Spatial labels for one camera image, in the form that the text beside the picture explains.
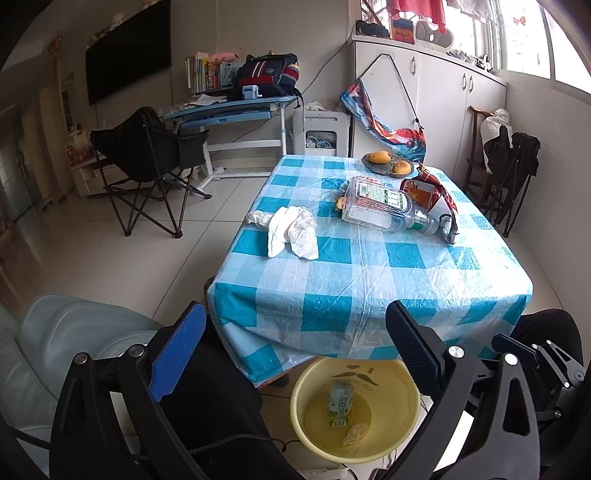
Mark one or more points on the orange carrot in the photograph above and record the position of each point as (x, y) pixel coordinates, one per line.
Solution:
(341, 203)

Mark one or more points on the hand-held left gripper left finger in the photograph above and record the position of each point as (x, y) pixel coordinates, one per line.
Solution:
(178, 355)

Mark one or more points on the dark wooden chair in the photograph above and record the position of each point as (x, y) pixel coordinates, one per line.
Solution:
(473, 166)

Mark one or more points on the person's left leg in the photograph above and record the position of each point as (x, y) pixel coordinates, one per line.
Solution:
(217, 406)

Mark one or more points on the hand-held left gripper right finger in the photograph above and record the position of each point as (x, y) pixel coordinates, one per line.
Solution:
(415, 355)

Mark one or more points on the yellow plastic basin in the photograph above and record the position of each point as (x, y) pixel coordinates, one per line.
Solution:
(304, 415)

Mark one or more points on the row of books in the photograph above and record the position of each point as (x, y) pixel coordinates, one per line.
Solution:
(201, 71)

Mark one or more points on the clear plastic bottle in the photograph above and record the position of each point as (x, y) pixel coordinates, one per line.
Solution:
(378, 205)

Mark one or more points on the red hanging cloth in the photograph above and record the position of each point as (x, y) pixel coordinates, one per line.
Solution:
(415, 9)

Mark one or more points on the crumpled beige paper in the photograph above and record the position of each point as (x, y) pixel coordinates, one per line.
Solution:
(355, 434)

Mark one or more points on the white grey child seat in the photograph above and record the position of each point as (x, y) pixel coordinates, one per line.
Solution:
(431, 34)

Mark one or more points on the white television stand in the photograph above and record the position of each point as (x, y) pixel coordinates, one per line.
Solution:
(99, 177)

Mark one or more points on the window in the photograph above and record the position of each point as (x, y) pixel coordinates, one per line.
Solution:
(521, 41)

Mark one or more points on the green juice carton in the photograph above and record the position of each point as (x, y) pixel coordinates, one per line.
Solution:
(339, 404)

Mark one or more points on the red snack packet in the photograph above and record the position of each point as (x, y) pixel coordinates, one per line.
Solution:
(438, 194)

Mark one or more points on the pink plush toy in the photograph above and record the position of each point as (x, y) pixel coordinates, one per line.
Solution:
(221, 57)

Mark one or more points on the black shoes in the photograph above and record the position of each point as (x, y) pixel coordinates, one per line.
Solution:
(369, 30)

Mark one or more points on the blue study desk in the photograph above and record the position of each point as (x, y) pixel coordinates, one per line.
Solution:
(231, 108)

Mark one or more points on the white plastic bag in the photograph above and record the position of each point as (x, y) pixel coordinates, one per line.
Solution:
(491, 127)

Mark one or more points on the white tissue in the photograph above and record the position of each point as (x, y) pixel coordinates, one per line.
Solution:
(295, 230)

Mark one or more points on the blue checkered tablecloth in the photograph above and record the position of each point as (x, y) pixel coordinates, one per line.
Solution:
(351, 286)

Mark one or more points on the grey leather armchair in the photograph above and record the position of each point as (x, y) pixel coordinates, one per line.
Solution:
(55, 332)

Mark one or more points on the colourful picture board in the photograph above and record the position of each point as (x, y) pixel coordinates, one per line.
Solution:
(401, 30)

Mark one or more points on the woven fruit basket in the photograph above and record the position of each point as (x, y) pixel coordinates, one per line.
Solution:
(378, 167)

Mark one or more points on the papers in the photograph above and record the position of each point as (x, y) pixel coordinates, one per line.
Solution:
(207, 99)

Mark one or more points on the white cabinet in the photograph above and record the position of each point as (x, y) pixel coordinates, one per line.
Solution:
(443, 92)

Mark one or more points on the blue pencil sharpener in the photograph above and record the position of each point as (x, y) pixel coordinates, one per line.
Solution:
(251, 92)

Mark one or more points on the row of small shoes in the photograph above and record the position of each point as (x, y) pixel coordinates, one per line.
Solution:
(475, 59)

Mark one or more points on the yellow mango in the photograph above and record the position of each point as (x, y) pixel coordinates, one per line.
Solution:
(378, 157)
(402, 167)

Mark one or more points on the colourful printed hanging bag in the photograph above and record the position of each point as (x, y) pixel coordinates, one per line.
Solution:
(392, 136)

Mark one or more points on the black folding camping chair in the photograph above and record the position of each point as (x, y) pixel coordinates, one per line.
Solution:
(138, 143)

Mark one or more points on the black wall television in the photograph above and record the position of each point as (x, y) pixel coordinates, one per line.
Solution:
(129, 55)

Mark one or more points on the dark blue striped backpack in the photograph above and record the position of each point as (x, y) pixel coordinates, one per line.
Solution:
(268, 74)

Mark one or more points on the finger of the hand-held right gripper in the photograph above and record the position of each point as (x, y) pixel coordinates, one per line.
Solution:
(512, 345)

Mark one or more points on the person's leg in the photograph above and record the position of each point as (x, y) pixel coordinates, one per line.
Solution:
(549, 325)
(217, 406)

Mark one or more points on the person's right leg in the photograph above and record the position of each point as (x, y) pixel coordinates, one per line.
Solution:
(549, 325)

